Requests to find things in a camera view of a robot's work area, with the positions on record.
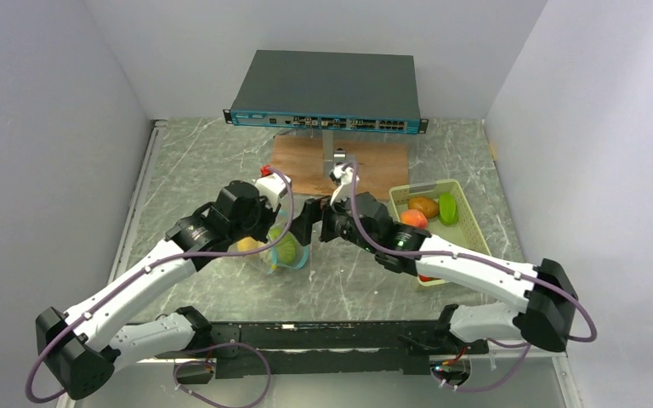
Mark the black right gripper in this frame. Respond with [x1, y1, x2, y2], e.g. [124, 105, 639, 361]
[287, 185, 378, 254]

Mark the pale green cabbage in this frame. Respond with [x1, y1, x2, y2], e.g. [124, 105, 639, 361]
[267, 231, 302, 267]

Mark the clear zip top bag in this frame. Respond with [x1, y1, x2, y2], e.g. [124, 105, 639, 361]
[229, 210, 309, 274]

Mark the yellow star fruit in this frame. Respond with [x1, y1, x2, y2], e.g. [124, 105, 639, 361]
[236, 237, 264, 252]

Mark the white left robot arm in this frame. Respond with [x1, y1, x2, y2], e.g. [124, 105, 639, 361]
[36, 173, 293, 400]

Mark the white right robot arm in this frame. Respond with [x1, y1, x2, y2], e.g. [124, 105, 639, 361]
[289, 193, 579, 353]

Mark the silver metal stand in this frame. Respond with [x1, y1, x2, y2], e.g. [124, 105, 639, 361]
[321, 130, 355, 179]

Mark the brown wooden board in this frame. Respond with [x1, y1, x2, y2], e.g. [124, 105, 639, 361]
[269, 135, 409, 201]

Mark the brown potato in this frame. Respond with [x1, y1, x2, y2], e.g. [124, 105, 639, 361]
[407, 195, 440, 219]

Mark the red apple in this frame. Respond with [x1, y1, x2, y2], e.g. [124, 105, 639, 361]
[417, 275, 438, 282]

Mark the pale green perforated basket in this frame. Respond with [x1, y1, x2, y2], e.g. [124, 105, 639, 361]
[388, 179, 491, 255]

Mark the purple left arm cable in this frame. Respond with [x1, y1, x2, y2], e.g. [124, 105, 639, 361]
[25, 166, 295, 405]

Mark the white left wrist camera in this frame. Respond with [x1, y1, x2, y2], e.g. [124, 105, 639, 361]
[253, 165, 292, 211]

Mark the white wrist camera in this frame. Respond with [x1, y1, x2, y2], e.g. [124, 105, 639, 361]
[253, 165, 292, 211]
[329, 161, 360, 207]

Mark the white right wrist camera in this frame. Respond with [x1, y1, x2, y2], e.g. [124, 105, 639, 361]
[329, 161, 360, 207]

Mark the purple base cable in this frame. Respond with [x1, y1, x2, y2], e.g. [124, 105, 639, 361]
[172, 341, 273, 408]

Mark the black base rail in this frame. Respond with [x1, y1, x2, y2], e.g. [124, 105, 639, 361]
[175, 320, 559, 386]

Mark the blue grey network switch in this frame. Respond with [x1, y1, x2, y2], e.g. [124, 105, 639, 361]
[223, 49, 429, 134]

